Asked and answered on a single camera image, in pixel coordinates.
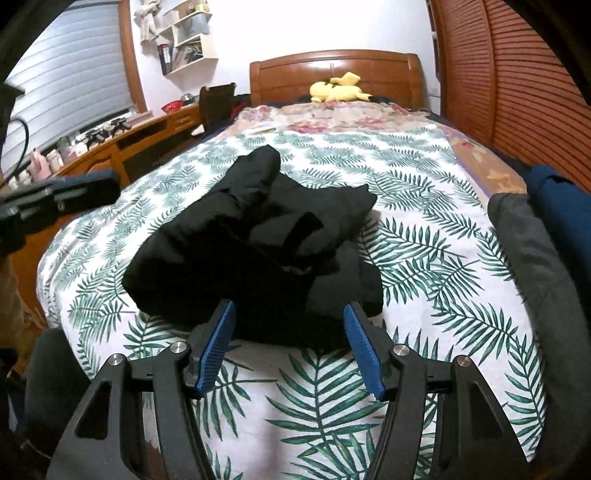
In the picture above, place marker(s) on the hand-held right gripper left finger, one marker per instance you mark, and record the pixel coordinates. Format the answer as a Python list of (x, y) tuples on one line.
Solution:
[(214, 350)]

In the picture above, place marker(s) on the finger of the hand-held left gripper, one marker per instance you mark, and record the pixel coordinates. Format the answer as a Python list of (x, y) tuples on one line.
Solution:
[(87, 194), (83, 177)]

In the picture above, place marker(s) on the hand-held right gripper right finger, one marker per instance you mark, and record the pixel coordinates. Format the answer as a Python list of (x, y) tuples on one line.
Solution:
[(364, 355)]

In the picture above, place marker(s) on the black shirt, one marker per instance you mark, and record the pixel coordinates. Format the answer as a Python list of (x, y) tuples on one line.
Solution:
[(240, 258)]

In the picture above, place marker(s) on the row of jars and bottles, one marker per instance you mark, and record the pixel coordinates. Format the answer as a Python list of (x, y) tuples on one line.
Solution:
[(60, 154)]

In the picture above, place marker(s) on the pink bottle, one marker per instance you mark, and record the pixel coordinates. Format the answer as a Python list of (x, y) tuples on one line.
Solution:
[(37, 164)]

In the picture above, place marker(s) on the black device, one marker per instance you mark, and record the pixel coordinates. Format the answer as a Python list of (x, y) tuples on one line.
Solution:
[(104, 131)]

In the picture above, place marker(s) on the wooden desk cabinet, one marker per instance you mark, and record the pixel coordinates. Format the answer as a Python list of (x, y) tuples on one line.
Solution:
[(138, 143)]

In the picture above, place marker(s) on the window with grey blind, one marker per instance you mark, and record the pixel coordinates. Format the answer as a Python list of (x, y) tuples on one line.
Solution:
[(74, 78)]

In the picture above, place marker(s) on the leaf print blanket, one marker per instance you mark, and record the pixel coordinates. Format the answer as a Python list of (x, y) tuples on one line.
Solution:
[(415, 258)]

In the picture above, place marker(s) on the red bowl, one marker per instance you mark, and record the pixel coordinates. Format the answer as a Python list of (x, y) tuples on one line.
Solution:
[(172, 108)]

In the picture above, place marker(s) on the dark canister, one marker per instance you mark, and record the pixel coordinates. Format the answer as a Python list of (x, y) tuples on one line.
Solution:
[(165, 60)]

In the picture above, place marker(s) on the dark chair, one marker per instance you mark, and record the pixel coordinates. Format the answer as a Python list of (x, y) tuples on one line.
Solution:
[(217, 108)]

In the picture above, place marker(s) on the dark grey cloth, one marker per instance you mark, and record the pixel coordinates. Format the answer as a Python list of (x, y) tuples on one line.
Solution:
[(55, 392)]

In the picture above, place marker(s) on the white hanging ornament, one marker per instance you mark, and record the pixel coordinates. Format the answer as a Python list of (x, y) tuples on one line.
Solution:
[(147, 21)]

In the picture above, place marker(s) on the grey garment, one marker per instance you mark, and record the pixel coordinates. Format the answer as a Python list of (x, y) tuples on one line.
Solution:
[(535, 277)]

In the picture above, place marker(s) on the wooden headboard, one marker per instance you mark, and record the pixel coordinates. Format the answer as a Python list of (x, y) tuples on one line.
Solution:
[(286, 78)]

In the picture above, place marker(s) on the floral quilt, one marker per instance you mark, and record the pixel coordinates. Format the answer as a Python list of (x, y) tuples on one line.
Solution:
[(351, 115)]

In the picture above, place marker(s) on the dark blue garment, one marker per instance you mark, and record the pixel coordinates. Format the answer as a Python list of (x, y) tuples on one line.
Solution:
[(558, 194)]

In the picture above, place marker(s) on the yellow plush toy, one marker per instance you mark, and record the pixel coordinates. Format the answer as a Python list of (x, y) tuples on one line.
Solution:
[(337, 92)]

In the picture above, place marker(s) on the wooden louvered wardrobe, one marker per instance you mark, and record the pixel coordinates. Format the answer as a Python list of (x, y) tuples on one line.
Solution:
[(517, 83)]

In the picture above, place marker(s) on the white wall shelf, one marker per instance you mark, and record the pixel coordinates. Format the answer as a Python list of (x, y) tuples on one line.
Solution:
[(189, 46)]

